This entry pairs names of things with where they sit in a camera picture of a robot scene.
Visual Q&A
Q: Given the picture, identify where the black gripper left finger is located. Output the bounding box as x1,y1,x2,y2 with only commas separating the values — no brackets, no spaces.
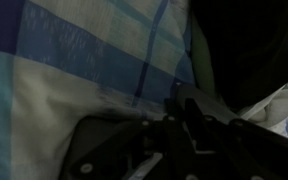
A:
59,100,195,180

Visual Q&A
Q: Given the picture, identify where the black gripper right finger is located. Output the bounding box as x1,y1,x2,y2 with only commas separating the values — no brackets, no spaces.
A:
184,99,288,180

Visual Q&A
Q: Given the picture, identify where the blue checkered bed quilt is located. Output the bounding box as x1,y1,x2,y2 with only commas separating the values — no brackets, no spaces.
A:
0,0,288,180

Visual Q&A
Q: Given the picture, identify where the black garment on bed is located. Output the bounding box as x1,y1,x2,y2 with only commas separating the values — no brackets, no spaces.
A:
192,0,288,110

